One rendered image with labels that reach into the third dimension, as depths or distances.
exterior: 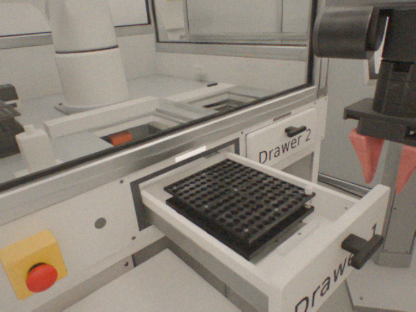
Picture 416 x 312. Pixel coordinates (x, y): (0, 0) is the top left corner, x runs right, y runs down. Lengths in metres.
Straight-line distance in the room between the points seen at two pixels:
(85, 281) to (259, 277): 0.36
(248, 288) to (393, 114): 0.28
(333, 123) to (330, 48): 1.94
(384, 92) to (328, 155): 2.05
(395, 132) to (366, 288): 1.33
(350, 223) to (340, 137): 1.88
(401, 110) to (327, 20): 0.13
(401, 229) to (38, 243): 1.48
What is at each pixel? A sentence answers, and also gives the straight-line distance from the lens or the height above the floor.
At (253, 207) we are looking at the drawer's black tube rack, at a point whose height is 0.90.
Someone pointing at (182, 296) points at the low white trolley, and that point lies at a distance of 0.59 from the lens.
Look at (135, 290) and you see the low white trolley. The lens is 0.62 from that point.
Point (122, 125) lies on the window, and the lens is 0.57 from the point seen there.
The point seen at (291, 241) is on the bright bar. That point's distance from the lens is 0.55.
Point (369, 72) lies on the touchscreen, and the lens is 1.23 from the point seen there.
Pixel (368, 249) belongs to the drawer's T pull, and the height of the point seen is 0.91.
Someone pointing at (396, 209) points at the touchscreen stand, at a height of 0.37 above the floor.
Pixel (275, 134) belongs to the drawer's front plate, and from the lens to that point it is 0.82.
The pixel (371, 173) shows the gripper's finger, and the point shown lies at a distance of 0.44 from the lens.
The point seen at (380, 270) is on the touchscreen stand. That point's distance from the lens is 1.77.
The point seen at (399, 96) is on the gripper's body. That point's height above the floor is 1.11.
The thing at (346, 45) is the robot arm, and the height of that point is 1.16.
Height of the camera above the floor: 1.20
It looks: 25 degrees down
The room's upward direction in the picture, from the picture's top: 4 degrees counter-clockwise
